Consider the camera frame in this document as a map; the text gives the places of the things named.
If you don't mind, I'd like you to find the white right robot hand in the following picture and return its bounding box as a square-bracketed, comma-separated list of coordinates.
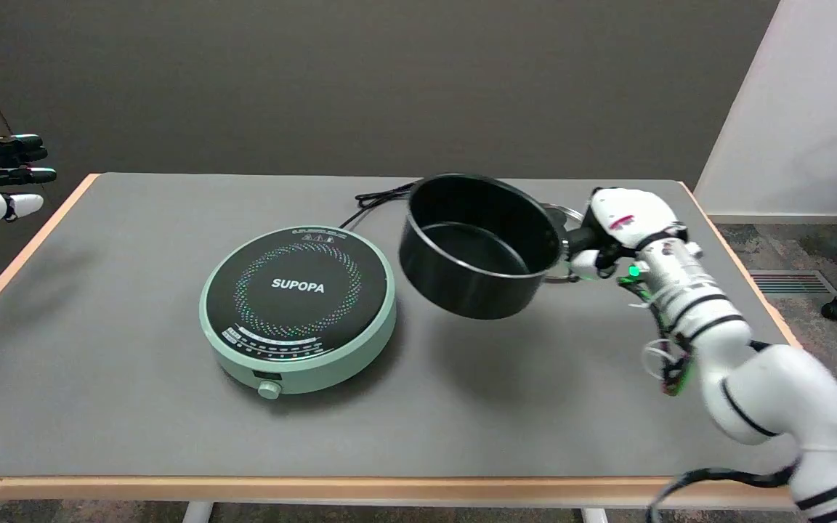
[567, 187, 690, 282]

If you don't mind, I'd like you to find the black soup pot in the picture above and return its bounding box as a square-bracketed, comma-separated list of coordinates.
[398, 173, 601, 320]

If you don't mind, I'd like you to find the glass pot lid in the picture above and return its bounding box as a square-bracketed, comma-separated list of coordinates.
[539, 203, 585, 284]

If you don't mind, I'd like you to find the floor vent grille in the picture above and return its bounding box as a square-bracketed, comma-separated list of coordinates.
[747, 269, 837, 296]

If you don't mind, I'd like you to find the green SUPOPA induction cooker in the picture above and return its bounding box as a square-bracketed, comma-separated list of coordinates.
[199, 225, 397, 401]

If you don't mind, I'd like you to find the black power cord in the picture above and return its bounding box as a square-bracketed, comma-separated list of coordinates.
[339, 181, 419, 229]

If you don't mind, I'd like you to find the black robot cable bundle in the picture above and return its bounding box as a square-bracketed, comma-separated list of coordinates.
[646, 429, 837, 523]

